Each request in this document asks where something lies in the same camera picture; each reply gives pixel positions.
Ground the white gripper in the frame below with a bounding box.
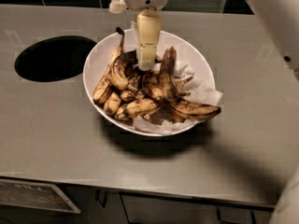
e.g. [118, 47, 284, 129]
[109, 0, 168, 71]

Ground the curved dark spotted banana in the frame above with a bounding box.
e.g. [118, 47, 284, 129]
[110, 50, 138, 92]

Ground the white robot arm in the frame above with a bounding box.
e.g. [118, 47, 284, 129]
[109, 0, 299, 224]

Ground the upright dark banana centre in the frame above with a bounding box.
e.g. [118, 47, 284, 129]
[158, 47, 187, 101]

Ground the white oval bowl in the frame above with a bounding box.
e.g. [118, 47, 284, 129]
[83, 31, 211, 136]

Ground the spotted banana middle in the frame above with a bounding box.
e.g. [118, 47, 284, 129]
[142, 72, 164, 102]

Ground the small banana under centre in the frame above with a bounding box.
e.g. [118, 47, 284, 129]
[121, 67, 144, 102]

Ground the long spotted banana left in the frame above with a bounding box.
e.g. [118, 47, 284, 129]
[93, 27, 124, 105]

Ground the small banana front left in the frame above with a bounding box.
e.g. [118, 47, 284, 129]
[104, 91, 121, 116]

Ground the spotted banana front centre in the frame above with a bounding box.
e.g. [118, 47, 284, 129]
[114, 98, 160, 120]

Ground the spotted banana right front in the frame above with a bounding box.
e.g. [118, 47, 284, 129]
[168, 99, 221, 121]

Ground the white paper napkin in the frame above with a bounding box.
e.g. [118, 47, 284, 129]
[133, 62, 222, 136]

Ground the dark round counter hole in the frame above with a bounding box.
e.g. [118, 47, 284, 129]
[14, 35, 96, 82]

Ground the framed label sign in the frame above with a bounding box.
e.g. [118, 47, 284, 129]
[0, 178, 81, 214]

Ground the black cabinet handle left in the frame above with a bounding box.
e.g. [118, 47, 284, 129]
[95, 189, 107, 208]

